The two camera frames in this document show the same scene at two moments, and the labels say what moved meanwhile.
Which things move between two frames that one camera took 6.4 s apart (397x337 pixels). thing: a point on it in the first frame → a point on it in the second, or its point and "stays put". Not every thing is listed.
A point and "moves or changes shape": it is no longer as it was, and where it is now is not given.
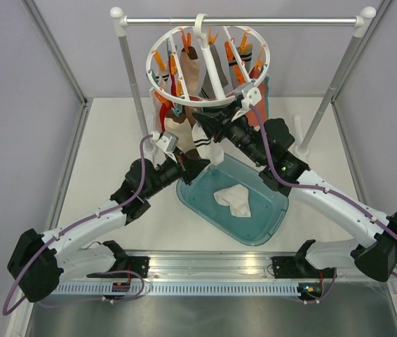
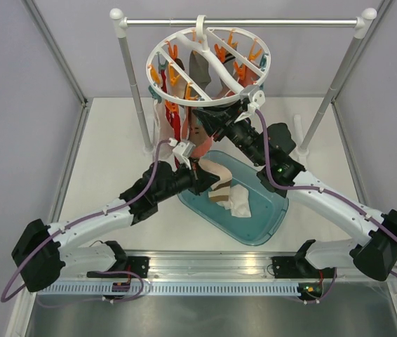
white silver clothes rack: (360, 22) stays put
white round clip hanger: (200, 21) moves or changes shape
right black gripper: (215, 121) stays put
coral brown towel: (262, 107) → (196, 136)
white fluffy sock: (236, 196) stays put
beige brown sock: (183, 127) → (221, 190)
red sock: (165, 107) → (173, 117)
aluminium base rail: (256, 266) stays put
